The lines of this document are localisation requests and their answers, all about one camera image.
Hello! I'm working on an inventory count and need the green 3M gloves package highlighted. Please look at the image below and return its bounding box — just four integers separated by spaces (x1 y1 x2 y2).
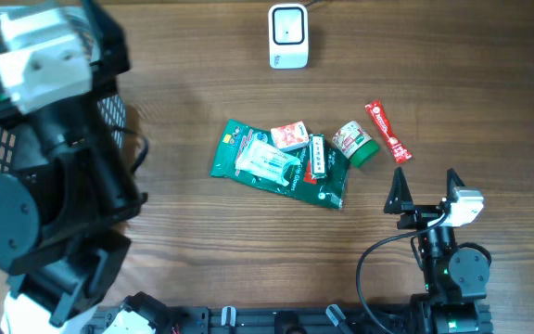
210 120 350 209

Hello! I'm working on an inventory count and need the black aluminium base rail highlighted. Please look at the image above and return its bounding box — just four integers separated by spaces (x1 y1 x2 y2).
80 304 494 334

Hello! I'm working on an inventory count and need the white barcode scanner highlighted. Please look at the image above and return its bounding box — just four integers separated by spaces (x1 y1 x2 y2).
268 3 310 70

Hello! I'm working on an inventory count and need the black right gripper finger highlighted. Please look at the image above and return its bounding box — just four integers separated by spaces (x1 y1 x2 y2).
383 167 413 214
447 168 464 199

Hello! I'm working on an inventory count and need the red white small box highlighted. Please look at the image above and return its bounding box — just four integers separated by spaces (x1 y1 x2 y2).
271 121 310 152

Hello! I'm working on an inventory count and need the green lid spice jar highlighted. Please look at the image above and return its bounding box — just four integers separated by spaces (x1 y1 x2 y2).
332 121 380 168

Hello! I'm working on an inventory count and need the red stick sachet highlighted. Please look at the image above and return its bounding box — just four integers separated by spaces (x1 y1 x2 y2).
364 100 412 163

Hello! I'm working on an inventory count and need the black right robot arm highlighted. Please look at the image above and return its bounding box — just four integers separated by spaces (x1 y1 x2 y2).
384 167 492 333

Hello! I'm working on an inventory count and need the teal white wipes packet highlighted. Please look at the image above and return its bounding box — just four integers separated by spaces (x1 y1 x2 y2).
235 139 301 186

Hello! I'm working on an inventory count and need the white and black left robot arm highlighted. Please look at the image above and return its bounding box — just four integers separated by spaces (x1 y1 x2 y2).
0 1 147 333

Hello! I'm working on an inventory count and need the green white gum pack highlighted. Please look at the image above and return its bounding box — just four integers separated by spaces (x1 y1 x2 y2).
309 134 326 179

